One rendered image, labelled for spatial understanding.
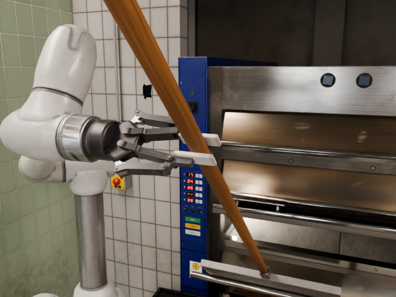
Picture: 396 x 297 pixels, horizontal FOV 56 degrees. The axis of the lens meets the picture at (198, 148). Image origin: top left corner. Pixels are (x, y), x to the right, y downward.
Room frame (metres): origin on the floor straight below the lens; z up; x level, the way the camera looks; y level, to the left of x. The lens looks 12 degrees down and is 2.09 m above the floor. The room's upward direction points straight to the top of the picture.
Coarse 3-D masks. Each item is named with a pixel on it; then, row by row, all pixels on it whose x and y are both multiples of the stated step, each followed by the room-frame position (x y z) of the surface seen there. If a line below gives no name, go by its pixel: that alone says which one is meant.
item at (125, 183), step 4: (116, 176) 2.05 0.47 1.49; (128, 176) 2.07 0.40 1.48; (112, 180) 2.06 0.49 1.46; (120, 180) 2.04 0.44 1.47; (124, 180) 2.03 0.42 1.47; (128, 180) 2.06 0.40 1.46; (112, 184) 2.06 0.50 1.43; (120, 184) 2.04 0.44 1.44; (124, 184) 2.03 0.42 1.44; (128, 184) 2.06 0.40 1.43; (112, 188) 2.07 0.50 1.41; (116, 188) 2.05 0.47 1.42; (120, 188) 2.04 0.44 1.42; (124, 188) 2.03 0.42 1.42; (128, 188) 2.06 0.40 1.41
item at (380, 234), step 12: (240, 204) 1.86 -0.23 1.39; (252, 204) 1.87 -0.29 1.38; (252, 216) 1.67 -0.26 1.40; (264, 216) 1.65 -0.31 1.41; (312, 216) 1.68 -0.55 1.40; (324, 216) 1.69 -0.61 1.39; (336, 216) 1.71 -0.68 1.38; (324, 228) 1.55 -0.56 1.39; (336, 228) 1.53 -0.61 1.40; (348, 228) 1.52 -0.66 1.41
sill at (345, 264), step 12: (228, 240) 1.87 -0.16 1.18; (240, 240) 1.87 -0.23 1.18; (264, 252) 1.80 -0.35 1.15; (276, 252) 1.77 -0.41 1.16; (288, 252) 1.75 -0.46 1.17; (300, 252) 1.73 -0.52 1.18; (312, 252) 1.73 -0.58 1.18; (324, 252) 1.73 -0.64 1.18; (336, 264) 1.66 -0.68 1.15; (348, 264) 1.64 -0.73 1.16; (360, 264) 1.63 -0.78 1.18; (372, 264) 1.62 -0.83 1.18; (384, 264) 1.62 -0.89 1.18
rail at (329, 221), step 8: (240, 208) 1.70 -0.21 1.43; (248, 208) 1.70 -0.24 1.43; (280, 216) 1.63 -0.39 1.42; (288, 216) 1.61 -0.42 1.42; (296, 216) 1.60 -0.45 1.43; (304, 216) 1.59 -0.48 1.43; (328, 224) 1.55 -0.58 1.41; (336, 224) 1.54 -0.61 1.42; (344, 224) 1.52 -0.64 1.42; (352, 224) 1.51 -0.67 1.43; (360, 224) 1.51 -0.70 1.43; (392, 232) 1.45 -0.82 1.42
